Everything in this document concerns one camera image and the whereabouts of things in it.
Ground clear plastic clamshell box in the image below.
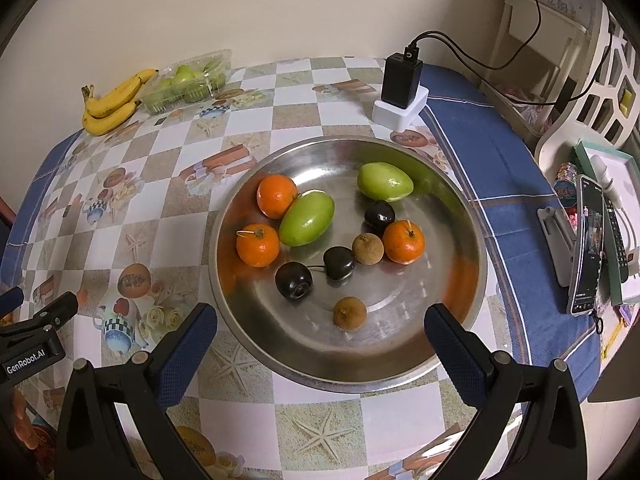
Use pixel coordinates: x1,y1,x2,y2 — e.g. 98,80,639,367
141,49,233,113

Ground yellow banana bunch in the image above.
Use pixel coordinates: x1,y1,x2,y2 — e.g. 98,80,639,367
81,68,160,137

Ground green-edged white box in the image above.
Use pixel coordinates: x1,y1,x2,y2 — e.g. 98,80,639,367
572,140,640,306

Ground white rack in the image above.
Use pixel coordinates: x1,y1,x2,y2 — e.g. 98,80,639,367
487,0,591,111

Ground smartphone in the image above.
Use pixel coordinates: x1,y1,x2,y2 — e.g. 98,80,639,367
566,174,607,317

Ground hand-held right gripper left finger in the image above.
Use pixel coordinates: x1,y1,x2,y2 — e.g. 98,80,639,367
55,302,218,480

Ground boxed small green jujubes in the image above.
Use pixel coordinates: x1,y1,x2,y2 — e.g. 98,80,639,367
150,60,226,108

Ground white plastic chair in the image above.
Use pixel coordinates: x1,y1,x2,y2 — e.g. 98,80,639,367
534,2,640,166

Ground black charger block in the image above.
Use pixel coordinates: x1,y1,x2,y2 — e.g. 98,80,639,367
380,46,424,110

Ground blue striped tablecloth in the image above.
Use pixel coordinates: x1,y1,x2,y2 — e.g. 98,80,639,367
0,62,601,406

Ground elongated green jujube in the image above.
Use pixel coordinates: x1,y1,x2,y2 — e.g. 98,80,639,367
278,190,335,248

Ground checkered printed table cover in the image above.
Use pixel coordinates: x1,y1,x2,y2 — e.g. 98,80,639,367
0,56,506,480

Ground black cable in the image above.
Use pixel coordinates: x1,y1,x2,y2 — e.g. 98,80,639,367
412,32,616,108
407,0,542,72

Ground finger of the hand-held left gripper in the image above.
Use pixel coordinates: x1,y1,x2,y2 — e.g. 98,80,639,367
0,287,25,316
0,291,80,342

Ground long-stemmed orange mandarin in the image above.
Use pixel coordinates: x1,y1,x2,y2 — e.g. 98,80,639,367
236,223,281,268

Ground black remote control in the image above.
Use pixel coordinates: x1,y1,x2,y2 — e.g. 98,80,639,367
602,195,632,283

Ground stainless steel plate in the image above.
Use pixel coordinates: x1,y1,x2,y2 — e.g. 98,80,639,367
208,136,488,395

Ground white charger base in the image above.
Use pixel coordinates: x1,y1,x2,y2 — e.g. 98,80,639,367
371,85,431,129

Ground short-stemmed orange mandarin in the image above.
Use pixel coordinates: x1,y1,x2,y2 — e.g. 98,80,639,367
382,220,426,265

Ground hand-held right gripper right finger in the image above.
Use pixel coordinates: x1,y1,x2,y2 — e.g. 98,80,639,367
424,303,588,480

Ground brown longan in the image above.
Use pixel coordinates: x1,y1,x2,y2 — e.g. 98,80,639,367
352,233,385,265
333,296,367,331

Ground round green jujube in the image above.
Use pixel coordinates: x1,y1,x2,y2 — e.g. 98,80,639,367
356,162,415,202

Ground stemless orange mandarin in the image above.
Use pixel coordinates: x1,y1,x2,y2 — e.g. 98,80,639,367
256,175,298,220

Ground colourful round can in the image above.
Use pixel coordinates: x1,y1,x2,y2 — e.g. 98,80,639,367
554,161,581,206

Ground crumpled plastic bag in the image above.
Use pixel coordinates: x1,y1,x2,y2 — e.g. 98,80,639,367
492,85,556,136

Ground white bottle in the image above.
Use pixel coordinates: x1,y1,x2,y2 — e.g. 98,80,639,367
589,155,626,208

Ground dark cherry with stem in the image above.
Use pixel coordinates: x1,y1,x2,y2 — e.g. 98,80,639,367
306,246,357,281

